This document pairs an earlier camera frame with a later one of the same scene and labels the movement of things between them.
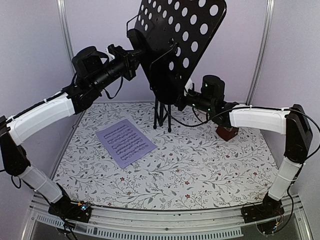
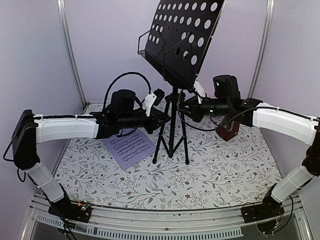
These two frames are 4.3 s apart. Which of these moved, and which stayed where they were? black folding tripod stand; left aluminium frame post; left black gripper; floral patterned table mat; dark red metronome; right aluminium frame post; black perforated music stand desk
Moved: black folding tripod stand; left black gripper; black perforated music stand desk
Stayed: floral patterned table mat; left aluminium frame post; dark red metronome; right aluminium frame post
